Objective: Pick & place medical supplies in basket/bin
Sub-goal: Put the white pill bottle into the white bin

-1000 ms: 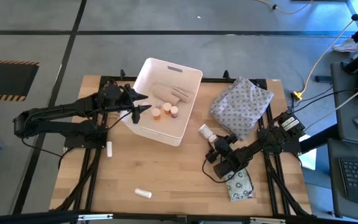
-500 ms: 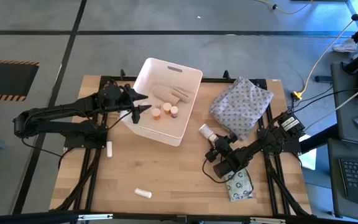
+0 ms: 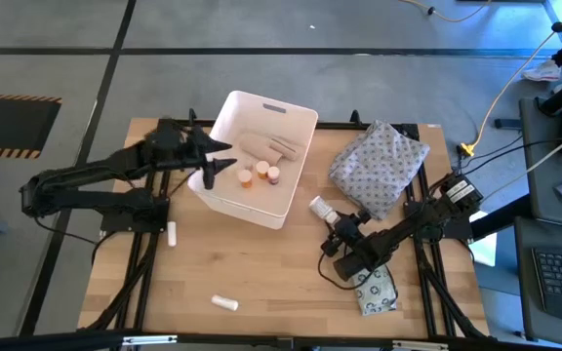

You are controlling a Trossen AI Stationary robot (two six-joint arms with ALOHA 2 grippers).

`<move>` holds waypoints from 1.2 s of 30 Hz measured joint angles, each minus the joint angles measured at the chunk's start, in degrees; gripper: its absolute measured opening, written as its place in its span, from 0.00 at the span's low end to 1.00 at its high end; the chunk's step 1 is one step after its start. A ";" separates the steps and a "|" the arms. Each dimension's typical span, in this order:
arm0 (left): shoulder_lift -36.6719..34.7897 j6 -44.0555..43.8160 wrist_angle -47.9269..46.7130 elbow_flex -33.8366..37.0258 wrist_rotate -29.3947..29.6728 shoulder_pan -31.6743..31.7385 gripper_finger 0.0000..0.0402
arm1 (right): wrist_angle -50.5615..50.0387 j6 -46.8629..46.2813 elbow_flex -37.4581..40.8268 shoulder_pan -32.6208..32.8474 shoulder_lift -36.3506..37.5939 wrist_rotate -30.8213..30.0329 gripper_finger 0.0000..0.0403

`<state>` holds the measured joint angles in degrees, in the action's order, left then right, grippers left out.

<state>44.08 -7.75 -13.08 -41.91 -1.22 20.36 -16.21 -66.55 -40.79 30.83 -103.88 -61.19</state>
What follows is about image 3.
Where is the yellow cable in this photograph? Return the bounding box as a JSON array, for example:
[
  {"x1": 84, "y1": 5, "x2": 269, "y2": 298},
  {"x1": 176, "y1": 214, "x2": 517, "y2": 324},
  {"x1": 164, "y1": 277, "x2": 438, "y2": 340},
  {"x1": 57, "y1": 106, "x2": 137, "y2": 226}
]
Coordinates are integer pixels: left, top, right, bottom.
[
  {"x1": 459, "y1": 0, "x2": 562, "y2": 157},
  {"x1": 397, "y1": 0, "x2": 493, "y2": 24}
]

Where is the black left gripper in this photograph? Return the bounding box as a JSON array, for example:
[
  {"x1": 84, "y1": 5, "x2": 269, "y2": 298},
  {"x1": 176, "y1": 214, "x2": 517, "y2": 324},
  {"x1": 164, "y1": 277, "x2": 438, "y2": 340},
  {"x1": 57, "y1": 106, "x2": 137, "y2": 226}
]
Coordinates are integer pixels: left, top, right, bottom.
[{"x1": 146, "y1": 118, "x2": 238, "y2": 190}]

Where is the white blue-printed Vakly pouch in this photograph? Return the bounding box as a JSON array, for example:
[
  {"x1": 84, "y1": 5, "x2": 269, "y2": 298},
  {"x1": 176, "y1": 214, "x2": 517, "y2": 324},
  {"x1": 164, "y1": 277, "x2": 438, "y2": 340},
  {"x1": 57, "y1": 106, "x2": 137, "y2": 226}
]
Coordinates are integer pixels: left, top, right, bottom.
[{"x1": 351, "y1": 264, "x2": 399, "y2": 317}]

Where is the beige elastic bandage roll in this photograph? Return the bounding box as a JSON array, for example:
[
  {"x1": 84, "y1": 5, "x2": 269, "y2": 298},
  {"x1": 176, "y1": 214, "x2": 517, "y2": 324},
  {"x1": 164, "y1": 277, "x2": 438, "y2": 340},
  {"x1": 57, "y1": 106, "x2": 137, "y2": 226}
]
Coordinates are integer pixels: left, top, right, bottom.
[
  {"x1": 238, "y1": 132, "x2": 285, "y2": 167},
  {"x1": 268, "y1": 136, "x2": 306, "y2": 162}
]

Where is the silver frame bracket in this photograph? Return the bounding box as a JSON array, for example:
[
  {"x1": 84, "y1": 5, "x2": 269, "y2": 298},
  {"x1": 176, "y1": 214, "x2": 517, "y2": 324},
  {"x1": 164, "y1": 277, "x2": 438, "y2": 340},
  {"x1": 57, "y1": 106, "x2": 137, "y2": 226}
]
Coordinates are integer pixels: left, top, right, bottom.
[
  {"x1": 391, "y1": 339, "x2": 451, "y2": 351},
  {"x1": 122, "y1": 333, "x2": 179, "y2": 347}
]

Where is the folded grey patterned gown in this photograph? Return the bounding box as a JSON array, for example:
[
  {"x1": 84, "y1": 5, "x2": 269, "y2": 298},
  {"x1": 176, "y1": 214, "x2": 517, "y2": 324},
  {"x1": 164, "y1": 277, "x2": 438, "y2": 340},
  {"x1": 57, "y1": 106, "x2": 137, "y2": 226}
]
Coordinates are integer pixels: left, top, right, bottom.
[{"x1": 328, "y1": 119, "x2": 431, "y2": 221}]

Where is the person's shoe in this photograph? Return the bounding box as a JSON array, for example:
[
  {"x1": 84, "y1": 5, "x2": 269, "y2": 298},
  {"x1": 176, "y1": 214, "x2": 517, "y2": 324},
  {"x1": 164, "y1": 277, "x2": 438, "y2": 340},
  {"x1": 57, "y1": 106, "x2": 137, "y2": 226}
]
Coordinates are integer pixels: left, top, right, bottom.
[{"x1": 521, "y1": 58, "x2": 562, "y2": 83}]

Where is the black hazard-striped floor mat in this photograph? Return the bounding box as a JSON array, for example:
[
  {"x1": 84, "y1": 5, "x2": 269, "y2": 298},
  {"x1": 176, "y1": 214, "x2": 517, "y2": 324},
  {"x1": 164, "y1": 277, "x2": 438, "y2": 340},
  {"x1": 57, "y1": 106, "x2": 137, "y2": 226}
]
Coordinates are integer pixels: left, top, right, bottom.
[{"x1": 0, "y1": 94, "x2": 62, "y2": 160}]

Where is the white plastic mesh basket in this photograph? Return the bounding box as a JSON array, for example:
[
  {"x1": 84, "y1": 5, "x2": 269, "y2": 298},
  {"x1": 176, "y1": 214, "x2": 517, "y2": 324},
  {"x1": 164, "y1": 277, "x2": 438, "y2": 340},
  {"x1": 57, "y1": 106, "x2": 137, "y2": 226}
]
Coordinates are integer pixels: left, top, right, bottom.
[{"x1": 186, "y1": 90, "x2": 320, "y2": 230}]

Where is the white cable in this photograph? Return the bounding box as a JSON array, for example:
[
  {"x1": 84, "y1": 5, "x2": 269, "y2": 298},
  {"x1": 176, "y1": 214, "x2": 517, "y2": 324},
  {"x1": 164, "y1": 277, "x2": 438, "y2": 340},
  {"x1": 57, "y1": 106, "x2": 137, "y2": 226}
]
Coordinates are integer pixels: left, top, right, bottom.
[{"x1": 480, "y1": 124, "x2": 562, "y2": 202}]

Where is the black aluminium table frame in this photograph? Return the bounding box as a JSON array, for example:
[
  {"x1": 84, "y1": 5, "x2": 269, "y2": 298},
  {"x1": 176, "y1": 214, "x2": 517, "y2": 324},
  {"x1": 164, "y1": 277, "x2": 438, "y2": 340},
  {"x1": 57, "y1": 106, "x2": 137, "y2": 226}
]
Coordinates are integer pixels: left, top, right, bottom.
[{"x1": 0, "y1": 107, "x2": 562, "y2": 351}]

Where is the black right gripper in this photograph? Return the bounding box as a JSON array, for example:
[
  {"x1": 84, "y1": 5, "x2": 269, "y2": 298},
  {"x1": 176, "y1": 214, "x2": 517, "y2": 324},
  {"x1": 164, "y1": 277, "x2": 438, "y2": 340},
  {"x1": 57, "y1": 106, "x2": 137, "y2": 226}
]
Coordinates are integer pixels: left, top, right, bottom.
[{"x1": 320, "y1": 208, "x2": 374, "y2": 259}]

